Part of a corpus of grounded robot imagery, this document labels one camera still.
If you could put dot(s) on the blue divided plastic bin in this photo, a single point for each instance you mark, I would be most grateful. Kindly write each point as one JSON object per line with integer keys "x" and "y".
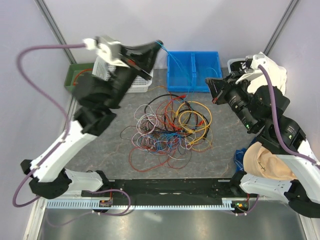
{"x": 187, "y": 70}

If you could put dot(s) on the blue cloth under hat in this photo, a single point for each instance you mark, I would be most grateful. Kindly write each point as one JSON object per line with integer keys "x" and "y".
{"x": 238, "y": 159}

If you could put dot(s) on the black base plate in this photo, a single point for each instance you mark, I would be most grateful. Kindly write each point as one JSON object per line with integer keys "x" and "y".
{"x": 208, "y": 187}

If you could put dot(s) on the white perforated plastic basket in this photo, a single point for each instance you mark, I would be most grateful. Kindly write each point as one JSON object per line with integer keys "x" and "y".
{"x": 103, "y": 70}

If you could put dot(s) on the grey slotted cable duct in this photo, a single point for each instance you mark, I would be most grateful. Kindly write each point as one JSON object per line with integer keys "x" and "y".
{"x": 106, "y": 203}

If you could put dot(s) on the white cloth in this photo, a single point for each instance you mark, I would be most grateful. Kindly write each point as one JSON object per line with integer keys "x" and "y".
{"x": 277, "y": 74}

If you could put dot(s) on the green plastic tray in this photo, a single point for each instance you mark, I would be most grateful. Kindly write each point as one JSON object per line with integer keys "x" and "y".
{"x": 74, "y": 71}

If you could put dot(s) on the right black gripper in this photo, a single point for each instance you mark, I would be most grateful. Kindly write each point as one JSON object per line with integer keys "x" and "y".
{"x": 219, "y": 88}

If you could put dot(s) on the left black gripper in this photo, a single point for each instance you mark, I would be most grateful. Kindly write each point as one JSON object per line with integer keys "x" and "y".
{"x": 145, "y": 55}

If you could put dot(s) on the black garment in tub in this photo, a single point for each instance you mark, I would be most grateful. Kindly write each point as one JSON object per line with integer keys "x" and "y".
{"x": 238, "y": 66}

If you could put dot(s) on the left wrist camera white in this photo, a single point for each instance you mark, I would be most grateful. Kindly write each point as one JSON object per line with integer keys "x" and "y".
{"x": 107, "y": 49}

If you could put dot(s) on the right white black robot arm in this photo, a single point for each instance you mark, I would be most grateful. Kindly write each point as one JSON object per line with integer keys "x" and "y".
{"x": 262, "y": 114}

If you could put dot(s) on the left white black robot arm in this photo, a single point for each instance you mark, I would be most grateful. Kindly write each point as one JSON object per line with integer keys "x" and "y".
{"x": 47, "y": 175}

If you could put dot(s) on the grey plastic tub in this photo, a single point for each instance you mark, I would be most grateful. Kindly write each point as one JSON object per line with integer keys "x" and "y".
{"x": 228, "y": 66}

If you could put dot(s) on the beige fabric hat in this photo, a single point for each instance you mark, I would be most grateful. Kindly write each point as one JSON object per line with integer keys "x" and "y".
{"x": 260, "y": 162}

